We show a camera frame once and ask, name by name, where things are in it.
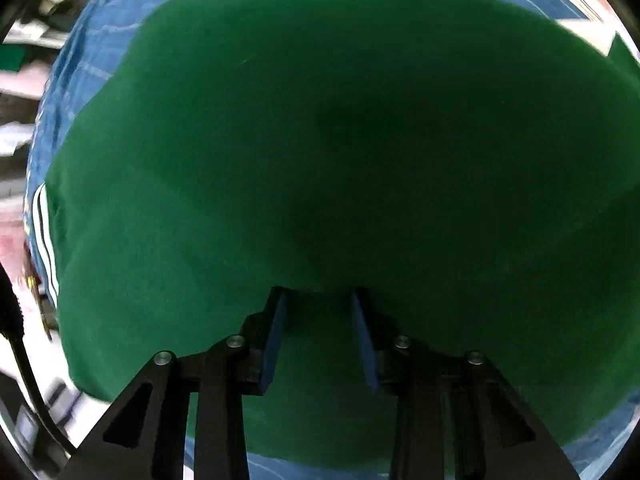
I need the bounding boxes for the green white varsity jacket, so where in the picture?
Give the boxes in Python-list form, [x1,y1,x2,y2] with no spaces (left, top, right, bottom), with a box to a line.
[37,0,639,478]

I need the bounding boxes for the blue striped bed sheet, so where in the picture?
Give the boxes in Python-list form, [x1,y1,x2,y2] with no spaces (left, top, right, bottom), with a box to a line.
[22,0,640,480]

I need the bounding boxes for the black cable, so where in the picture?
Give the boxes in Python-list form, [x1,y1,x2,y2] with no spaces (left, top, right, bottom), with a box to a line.
[0,263,76,456]

